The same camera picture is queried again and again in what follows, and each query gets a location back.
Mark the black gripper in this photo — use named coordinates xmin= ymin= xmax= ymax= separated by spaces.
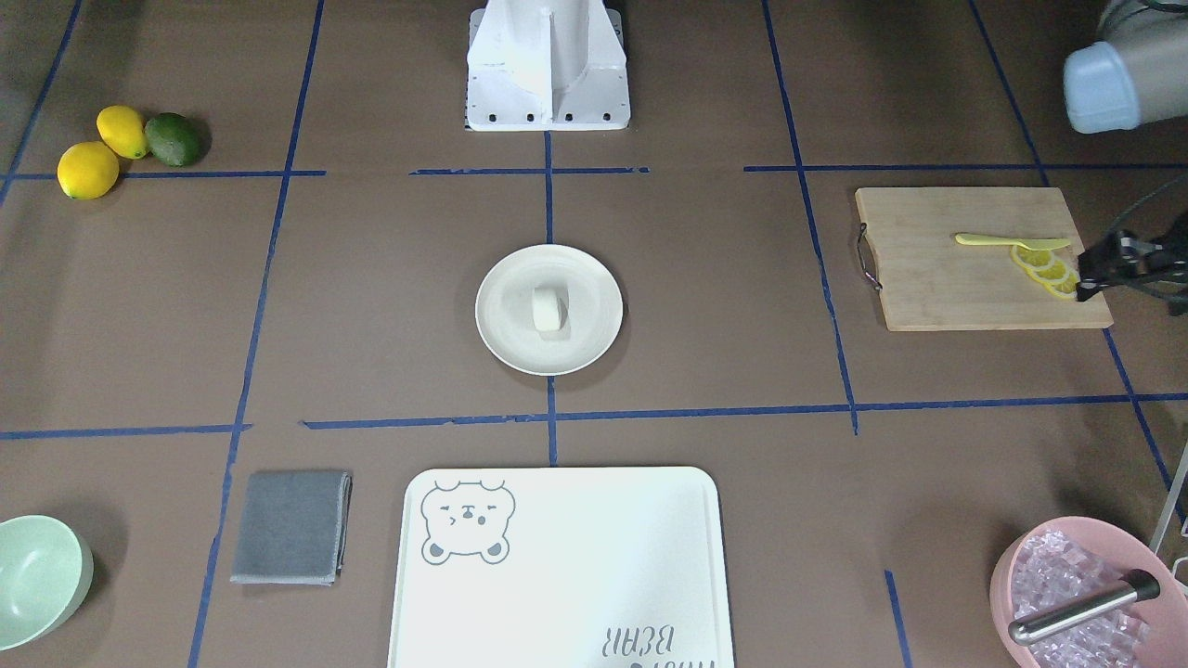
xmin=1075 ymin=212 xmax=1187 ymax=302

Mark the white steamed bun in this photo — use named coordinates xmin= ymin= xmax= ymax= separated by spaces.
xmin=531 ymin=285 xmax=567 ymax=333

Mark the cream round plate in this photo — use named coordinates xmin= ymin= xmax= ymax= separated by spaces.
xmin=474 ymin=244 xmax=625 ymax=376

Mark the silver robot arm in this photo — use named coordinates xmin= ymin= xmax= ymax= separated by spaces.
xmin=1064 ymin=1 xmax=1187 ymax=316

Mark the white bear tray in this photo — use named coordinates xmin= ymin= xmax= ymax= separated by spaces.
xmin=387 ymin=466 xmax=737 ymax=667

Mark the lemon slice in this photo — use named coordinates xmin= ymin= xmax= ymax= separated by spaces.
xmin=1023 ymin=257 xmax=1074 ymax=285
xmin=1035 ymin=271 xmax=1080 ymax=300
xmin=1009 ymin=246 xmax=1059 ymax=272

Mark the lemon slice middle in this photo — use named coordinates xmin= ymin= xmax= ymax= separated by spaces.
xmin=1023 ymin=257 xmax=1074 ymax=285

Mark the yellow-green plastic knife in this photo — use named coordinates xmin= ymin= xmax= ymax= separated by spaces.
xmin=953 ymin=233 xmax=1072 ymax=252

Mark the bamboo cutting board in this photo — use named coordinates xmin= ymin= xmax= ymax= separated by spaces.
xmin=857 ymin=185 xmax=1116 ymax=330

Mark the pink bowl of ice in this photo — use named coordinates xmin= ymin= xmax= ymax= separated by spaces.
xmin=988 ymin=517 xmax=1187 ymax=667

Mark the grey folded cloth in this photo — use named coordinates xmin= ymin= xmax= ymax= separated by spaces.
xmin=230 ymin=470 xmax=354 ymax=586

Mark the green avocado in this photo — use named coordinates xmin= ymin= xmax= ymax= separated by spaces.
xmin=144 ymin=111 xmax=206 ymax=168

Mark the yellow lemon near avocado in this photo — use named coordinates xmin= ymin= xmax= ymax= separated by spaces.
xmin=95 ymin=105 xmax=151 ymax=160

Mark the yellow lemon outer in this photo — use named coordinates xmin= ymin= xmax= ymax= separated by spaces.
xmin=56 ymin=141 xmax=122 ymax=201

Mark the mint green bowl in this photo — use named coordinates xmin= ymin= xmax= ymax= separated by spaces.
xmin=1 ymin=515 xmax=94 ymax=651

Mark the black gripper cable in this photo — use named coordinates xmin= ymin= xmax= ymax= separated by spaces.
xmin=1110 ymin=172 xmax=1188 ymax=307

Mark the white wire cup rack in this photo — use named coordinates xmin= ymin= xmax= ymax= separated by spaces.
xmin=1146 ymin=443 xmax=1187 ymax=593

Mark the steel ice scoop handle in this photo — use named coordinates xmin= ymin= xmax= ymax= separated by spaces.
xmin=1007 ymin=568 xmax=1162 ymax=647

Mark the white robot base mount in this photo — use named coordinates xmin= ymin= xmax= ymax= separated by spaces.
xmin=465 ymin=1 xmax=632 ymax=132

